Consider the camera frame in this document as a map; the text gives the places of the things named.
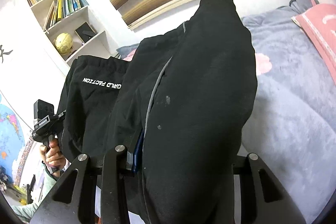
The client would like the white bookshelf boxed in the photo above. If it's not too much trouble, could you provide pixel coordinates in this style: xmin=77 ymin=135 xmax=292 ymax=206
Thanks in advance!
xmin=12 ymin=0 xmax=129 ymax=69

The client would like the yellow globe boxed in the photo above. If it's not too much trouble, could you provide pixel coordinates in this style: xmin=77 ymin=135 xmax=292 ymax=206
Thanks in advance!
xmin=54 ymin=32 xmax=74 ymax=55

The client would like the row of books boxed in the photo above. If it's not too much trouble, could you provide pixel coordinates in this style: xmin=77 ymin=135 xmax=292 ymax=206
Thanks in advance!
xmin=42 ymin=0 xmax=88 ymax=31

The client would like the black picture frame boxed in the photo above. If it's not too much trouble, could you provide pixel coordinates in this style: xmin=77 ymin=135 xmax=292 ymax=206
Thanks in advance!
xmin=75 ymin=22 xmax=97 ymax=44

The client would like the grey floral bed blanket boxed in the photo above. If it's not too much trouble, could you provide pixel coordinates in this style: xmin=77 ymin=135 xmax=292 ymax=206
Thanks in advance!
xmin=236 ymin=6 xmax=335 ymax=223

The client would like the world map poster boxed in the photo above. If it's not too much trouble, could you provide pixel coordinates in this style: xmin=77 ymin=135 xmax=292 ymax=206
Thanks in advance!
xmin=1 ymin=93 xmax=34 ymax=186

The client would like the left light green sleeve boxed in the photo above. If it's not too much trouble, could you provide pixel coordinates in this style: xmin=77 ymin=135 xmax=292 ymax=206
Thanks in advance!
xmin=10 ymin=164 xmax=72 ymax=223

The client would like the pink pillow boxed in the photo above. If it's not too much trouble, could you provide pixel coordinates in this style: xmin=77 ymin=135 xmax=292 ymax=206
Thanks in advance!
xmin=291 ymin=3 xmax=336 ymax=81

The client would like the person's left hand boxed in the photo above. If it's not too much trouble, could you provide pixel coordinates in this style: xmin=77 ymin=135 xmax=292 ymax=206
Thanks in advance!
xmin=40 ymin=139 xmax=66 ymax=169

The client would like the black hooded jacket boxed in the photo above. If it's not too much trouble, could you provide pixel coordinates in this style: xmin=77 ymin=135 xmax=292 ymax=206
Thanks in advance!
xmin=58 ymin=0 xmax=257 ymax=223

